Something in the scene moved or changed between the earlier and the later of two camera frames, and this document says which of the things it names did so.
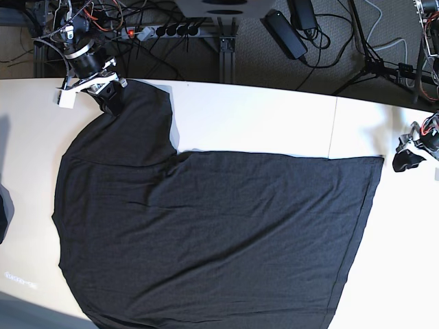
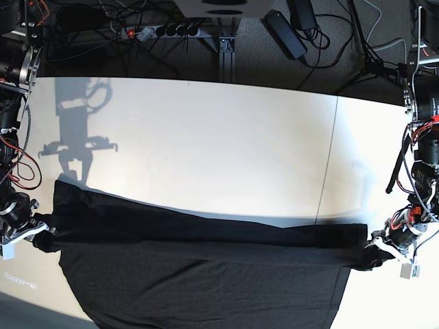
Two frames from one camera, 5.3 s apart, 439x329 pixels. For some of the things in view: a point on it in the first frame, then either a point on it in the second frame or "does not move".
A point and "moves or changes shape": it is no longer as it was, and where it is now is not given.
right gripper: (426, 136) → (399, 234)
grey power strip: (147, 33) does not move
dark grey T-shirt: (149, 239) moves or changes shape
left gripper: (107, 81) → (16, 223)
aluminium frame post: (227, 59) does not move
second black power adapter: (302, 14) does not move
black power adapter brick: (285, 33) does not move
